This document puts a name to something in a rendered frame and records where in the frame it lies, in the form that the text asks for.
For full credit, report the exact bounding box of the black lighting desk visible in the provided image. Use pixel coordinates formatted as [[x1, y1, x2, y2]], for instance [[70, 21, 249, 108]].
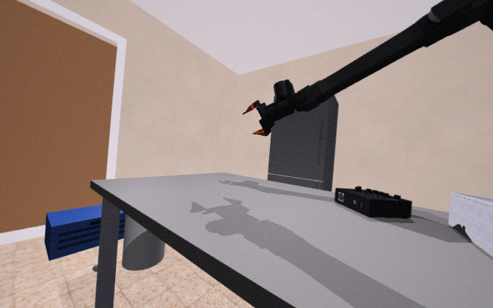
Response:
[[335, 186, 412, 218]]

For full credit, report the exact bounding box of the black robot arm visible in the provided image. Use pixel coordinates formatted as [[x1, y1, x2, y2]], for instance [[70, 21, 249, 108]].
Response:
[[264, 0, 493, 119]]

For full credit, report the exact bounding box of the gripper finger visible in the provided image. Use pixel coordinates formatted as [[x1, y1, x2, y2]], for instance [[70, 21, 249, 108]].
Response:
[[253, 129, 266, 136], [243, 104, 255, 114]]

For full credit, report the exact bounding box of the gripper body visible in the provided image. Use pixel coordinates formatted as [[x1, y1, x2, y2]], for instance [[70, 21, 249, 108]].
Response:
[[253, 100, 280, 136]]

